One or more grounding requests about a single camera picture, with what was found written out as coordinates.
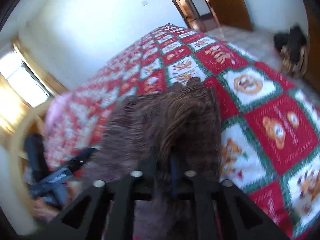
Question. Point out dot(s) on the window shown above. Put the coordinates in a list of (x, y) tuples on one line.
[(22, 77)]

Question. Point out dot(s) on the copper door frame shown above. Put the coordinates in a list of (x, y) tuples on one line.
[(185, 5)]

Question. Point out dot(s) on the brown knit sweater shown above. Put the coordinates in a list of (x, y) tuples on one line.
[(170, 120)]

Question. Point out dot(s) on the round wooden headboard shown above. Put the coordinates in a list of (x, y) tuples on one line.
[(18, 160)]

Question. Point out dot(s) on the red checked printed blanket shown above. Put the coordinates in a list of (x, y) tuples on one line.
[(262, 130)]

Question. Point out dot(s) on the yellow curtain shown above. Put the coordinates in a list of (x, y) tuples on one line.
[(12, 110), (42, 67)]

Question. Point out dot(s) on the brown wooden door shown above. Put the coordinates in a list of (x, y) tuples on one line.
[(225, 2)]

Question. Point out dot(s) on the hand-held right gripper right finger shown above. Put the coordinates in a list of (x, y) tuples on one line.
[(175, 180)]

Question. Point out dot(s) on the pink quilt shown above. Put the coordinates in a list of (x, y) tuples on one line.
[(58, 110)]

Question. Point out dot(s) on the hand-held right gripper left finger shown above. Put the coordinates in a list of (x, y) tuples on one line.
[(147, 180)]

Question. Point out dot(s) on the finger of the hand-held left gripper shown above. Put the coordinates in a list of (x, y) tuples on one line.
[(82, 158)]

